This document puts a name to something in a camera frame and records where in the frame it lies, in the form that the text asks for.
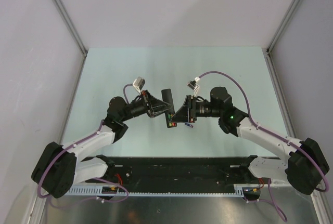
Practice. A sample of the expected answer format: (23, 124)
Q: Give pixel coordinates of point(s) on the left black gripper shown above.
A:
(155, 106)

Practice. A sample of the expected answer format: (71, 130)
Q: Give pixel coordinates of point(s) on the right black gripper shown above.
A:
(188, 112)

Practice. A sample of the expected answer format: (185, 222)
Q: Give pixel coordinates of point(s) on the black remote control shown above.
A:
(167, 97)

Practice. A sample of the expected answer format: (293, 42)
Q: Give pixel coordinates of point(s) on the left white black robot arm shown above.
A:
(62, 166)

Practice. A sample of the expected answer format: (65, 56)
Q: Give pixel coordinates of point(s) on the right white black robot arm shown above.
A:
(300, 162)

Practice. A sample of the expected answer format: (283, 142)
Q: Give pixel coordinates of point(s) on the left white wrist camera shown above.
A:
(138, 84)

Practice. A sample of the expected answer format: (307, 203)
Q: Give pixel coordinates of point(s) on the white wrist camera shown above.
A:
(138, 84)
(194, 85)

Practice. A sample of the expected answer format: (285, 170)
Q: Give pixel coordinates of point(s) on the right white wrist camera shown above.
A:
(194, 85)

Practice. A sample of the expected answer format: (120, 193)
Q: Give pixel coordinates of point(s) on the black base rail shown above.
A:
(193, 175)

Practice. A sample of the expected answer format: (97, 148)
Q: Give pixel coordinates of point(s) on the left aluminium frame post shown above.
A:
(70, 26)

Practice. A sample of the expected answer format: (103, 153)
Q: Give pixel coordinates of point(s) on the aluminium frame post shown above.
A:
(287, 18)
(70, 26)

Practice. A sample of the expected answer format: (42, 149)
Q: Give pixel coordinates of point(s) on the right aluminium frame post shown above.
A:
(287, 18)

